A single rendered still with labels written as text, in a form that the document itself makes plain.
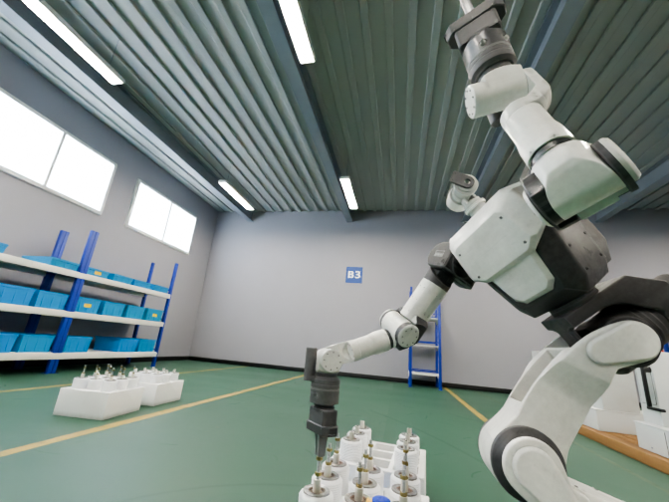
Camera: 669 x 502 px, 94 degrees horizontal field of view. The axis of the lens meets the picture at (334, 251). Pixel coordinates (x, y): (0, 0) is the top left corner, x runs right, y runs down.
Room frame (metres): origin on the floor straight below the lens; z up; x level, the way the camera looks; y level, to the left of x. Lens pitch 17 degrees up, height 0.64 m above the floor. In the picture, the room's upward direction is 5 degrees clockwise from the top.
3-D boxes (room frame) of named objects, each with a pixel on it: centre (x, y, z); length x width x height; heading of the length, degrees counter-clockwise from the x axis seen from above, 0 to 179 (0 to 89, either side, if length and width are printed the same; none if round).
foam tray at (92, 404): (2.71, 1.70, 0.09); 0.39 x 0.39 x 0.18; 84
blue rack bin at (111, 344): (5.50, 3.49, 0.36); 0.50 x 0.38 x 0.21; 77
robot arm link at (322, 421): (1.03, -0.01, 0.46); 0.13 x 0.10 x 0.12; 33
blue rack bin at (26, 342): (4.18, 3.82, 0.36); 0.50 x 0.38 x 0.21; 79
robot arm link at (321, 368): (1.01, 0.00, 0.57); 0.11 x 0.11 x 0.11; 13
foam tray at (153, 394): (3.27, 1.63, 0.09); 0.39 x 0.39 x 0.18; 80
